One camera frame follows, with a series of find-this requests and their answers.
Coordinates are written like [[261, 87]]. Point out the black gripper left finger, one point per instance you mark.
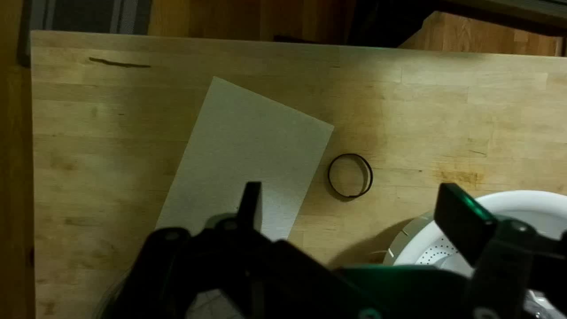
[[250, 207]]

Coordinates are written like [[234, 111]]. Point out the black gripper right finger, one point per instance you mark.
[[466, 223]]

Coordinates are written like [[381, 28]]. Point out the white plastic colander bowl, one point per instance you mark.
[[420, 241]]

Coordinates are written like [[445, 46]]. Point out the white paper sheet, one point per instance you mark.
[[241, 136]]

